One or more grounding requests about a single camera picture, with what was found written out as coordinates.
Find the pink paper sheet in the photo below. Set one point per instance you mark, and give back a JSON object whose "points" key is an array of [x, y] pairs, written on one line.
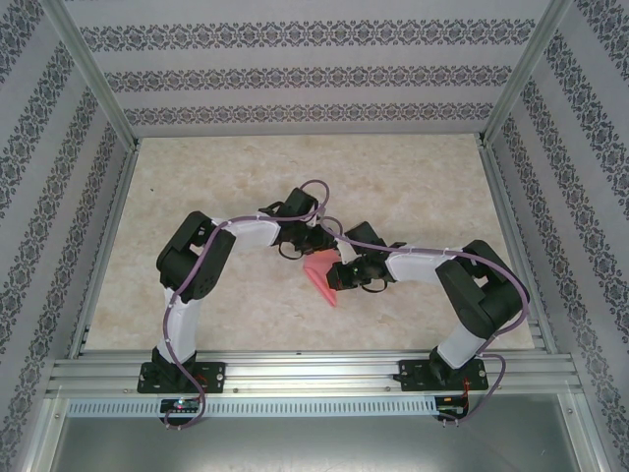
{"points": [[319, 277]]}

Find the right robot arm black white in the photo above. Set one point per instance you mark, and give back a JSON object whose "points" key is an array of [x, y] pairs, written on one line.
{"points": [[472, 300]]}

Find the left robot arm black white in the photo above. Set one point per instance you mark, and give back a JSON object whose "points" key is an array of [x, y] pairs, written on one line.
{"points": [[187, 324]]}

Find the small controller circuit board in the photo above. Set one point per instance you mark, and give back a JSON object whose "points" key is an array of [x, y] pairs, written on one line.
{"points": [[451, 404], [181, 405]]}

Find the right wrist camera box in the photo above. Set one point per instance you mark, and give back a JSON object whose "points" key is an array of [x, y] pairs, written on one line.
{"points": [[346, 253]]}

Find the aluminium mounting rail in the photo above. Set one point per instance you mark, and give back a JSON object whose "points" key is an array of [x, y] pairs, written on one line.
{"points": [[314, 373]]}

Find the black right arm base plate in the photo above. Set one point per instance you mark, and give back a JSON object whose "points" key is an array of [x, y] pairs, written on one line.
{"points": [[413, 376]]}

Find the aluminium side rail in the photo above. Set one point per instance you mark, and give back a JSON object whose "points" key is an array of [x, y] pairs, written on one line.
{"points": [[518, 246], [105, 246]]}

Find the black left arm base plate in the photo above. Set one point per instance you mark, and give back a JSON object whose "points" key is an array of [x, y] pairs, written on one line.
{"points": [[216, 376]]}

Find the aluminium frame post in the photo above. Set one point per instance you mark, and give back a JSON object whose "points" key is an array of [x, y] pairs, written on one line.
{"points": [[88, 69], [526, 69]]}

